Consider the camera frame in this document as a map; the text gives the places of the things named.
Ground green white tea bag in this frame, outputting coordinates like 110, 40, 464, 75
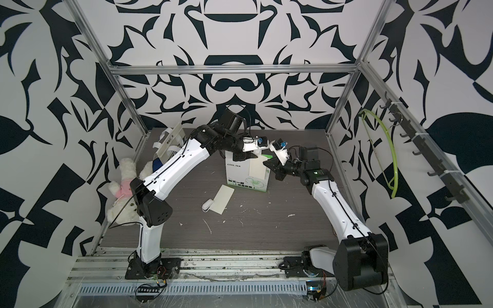
225, 151, 272, 192

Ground white paper receipt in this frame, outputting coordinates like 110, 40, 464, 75
209, 185, 234, 215

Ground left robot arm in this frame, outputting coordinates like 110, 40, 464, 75
130, 123, 268, 265

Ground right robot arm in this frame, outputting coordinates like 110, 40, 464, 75
264, 140, 389, 293

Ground blue paper bag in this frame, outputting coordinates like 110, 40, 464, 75
152, 157, 163, 173

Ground white teddy bear pink shirt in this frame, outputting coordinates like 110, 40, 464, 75
107, 158, 152, 226

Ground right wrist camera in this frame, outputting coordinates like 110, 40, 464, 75
269, 139, 290, 166

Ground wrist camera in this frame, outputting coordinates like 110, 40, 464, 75
255, 137, 269, 149
269, 139, 290, 166

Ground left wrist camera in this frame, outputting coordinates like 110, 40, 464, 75
255, 137, 269, 149

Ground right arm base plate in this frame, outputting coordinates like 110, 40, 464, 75
278, 255, 326, 278

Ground green hose loop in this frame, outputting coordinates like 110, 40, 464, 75
359, 108, 399, 200

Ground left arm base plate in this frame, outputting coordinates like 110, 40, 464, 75
125, 252, 182, 280

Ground black wall hook rail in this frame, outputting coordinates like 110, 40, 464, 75
381, 92, 471, 204

